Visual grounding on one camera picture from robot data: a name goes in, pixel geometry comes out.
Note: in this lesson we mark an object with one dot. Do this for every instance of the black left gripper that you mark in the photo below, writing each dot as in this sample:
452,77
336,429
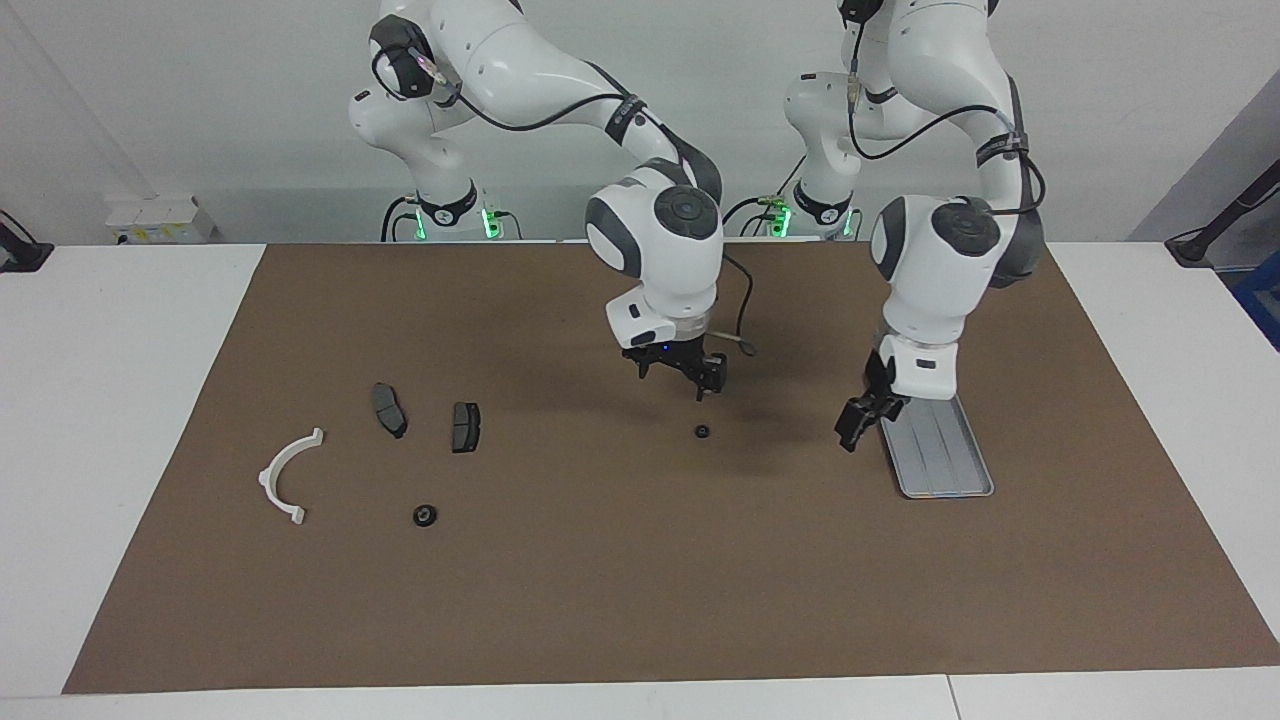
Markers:
880,385

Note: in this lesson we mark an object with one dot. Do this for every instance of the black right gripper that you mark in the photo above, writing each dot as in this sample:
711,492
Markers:
680,358

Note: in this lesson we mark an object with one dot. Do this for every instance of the large black bearing gear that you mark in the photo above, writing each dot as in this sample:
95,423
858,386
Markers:
424,515

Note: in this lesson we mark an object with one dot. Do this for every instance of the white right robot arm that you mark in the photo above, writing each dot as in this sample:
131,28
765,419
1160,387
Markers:
650,250

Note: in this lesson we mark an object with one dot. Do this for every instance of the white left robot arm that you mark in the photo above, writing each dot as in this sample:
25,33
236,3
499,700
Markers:
930,270

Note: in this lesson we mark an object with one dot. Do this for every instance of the silver metal tray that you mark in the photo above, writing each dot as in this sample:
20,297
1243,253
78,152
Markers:
945,460

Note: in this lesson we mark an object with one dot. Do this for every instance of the brown table mat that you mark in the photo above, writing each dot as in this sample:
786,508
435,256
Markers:
640,560

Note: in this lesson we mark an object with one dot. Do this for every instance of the dark rectangular brake pad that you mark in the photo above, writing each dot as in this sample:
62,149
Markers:
465,428

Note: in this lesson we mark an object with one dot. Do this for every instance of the dark curved brake pad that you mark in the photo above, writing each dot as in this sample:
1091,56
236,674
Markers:
388,410

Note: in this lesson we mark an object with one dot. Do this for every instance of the black angled stand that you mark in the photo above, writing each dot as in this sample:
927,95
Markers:
1195,245

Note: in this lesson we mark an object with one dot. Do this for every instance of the blue crate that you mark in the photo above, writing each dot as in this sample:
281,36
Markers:
1262,305

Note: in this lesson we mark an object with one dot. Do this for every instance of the white box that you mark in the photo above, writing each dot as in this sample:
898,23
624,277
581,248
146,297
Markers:
155,218

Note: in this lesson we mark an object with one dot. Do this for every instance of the white curved plastic bracket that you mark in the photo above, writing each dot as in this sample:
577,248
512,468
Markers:
265,478

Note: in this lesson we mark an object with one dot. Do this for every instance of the black clamp mount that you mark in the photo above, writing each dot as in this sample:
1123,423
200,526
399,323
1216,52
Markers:
22,255

